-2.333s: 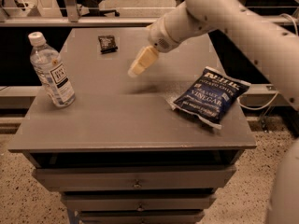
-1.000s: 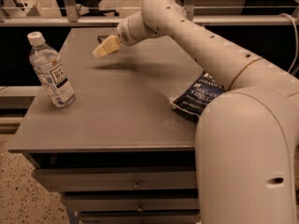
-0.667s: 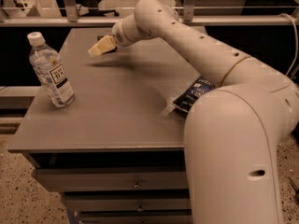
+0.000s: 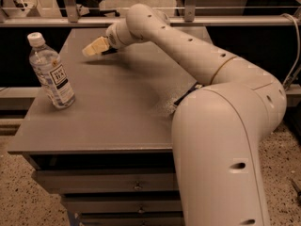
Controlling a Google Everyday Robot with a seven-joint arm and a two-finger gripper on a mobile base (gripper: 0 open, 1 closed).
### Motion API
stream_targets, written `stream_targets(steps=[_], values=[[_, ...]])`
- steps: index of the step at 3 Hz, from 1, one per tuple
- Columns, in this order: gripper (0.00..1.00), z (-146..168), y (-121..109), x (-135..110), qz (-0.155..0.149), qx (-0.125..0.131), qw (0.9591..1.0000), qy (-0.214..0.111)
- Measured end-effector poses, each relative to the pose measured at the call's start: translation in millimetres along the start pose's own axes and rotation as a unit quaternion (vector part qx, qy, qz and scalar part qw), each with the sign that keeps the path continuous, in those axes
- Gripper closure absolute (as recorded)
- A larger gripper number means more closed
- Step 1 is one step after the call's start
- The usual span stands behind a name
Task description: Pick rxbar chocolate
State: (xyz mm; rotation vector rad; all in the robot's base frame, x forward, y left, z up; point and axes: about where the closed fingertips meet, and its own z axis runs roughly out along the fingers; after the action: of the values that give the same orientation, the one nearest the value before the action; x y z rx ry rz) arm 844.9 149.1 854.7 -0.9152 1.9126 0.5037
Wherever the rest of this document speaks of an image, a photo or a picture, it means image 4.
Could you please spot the clear plastic water bottle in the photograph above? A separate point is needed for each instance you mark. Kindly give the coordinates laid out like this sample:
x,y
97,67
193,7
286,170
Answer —
x,y
48,67

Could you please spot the dark rxbar chocolate wrapper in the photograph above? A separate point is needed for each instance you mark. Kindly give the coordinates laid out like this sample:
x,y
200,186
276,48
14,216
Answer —
x,y
109,51

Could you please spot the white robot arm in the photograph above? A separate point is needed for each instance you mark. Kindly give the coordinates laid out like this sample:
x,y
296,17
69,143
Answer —
x,y
217,129

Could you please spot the grey metal railing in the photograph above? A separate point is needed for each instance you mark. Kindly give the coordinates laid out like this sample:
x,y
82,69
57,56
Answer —
x,y
192,15

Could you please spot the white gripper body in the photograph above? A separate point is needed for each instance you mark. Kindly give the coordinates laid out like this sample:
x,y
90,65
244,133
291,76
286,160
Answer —
x,y
111,37

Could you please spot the grey drawer cabinet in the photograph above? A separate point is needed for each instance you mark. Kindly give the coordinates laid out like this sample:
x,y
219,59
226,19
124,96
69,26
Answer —
x,y
109,155

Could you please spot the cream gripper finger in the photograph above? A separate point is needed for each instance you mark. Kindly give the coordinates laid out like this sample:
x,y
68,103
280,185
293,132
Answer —
x,y
98,46

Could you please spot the blue kettle chips bag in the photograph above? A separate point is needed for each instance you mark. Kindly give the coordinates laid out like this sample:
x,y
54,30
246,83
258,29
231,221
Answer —
x,y
193,88

